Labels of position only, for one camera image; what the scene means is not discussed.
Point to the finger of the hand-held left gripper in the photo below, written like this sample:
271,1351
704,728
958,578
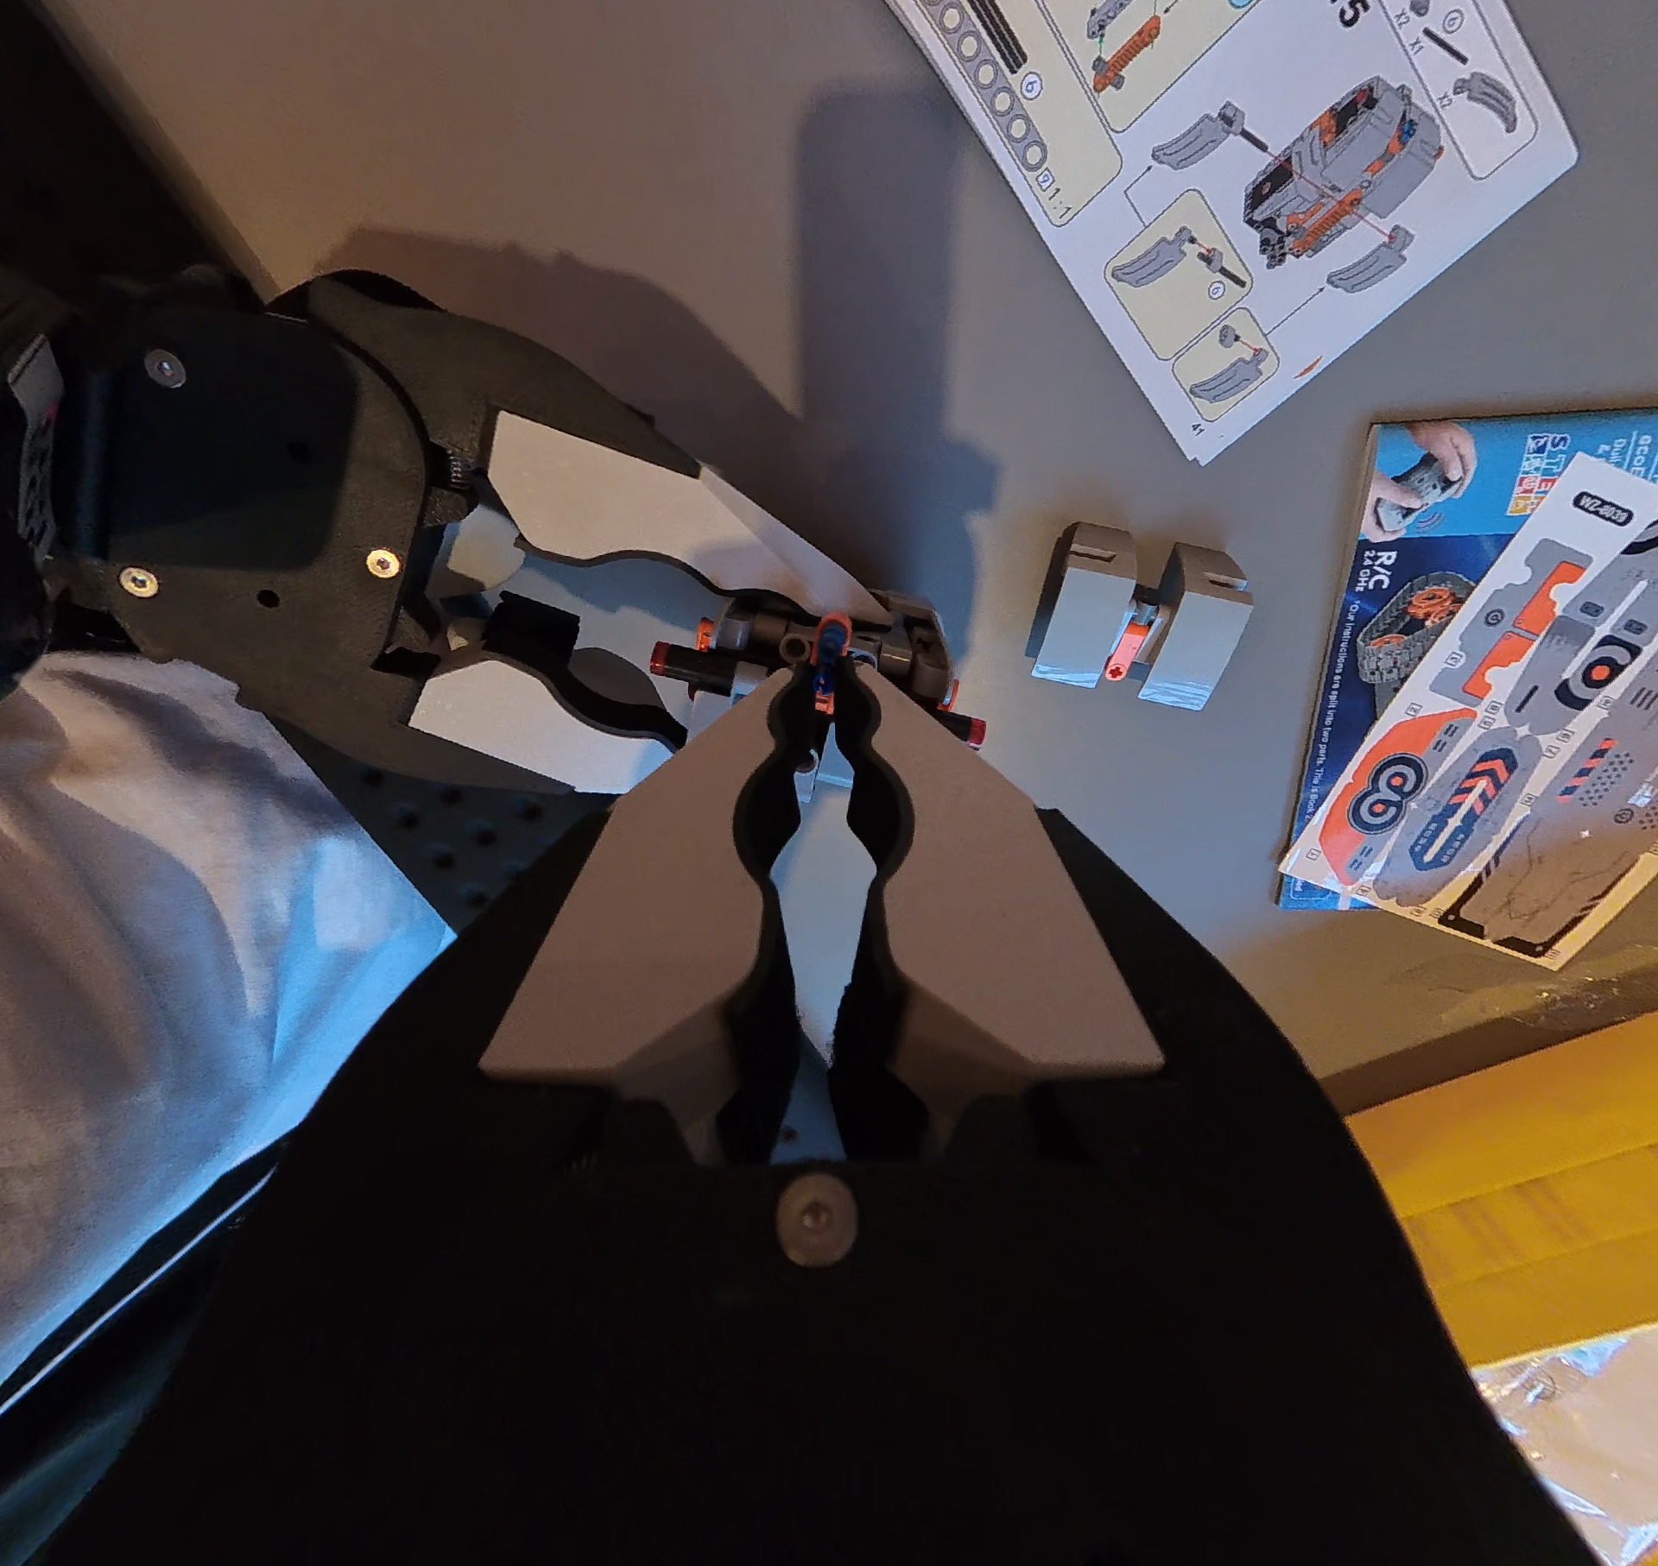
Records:
518,732
621,492

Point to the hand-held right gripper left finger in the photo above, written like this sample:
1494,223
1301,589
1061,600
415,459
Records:
621,945

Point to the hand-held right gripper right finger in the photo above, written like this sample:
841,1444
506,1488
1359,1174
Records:
1023,945

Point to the grey brick robot model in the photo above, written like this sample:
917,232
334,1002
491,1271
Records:
758,618

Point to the blue connector pin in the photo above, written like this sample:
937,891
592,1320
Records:
825,667

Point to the grey curved panel assembly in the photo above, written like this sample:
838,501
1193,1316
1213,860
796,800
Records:
1206,622

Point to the person's white shirt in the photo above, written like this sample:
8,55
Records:
156,945

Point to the sticker sheet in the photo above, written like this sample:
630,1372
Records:
1554,752

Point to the blue booklet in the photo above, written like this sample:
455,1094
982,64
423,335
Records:
1451,517

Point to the white instruction booklet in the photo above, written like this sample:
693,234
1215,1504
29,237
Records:
1166,64

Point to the clear plastic bag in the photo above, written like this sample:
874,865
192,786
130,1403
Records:
1593,1462

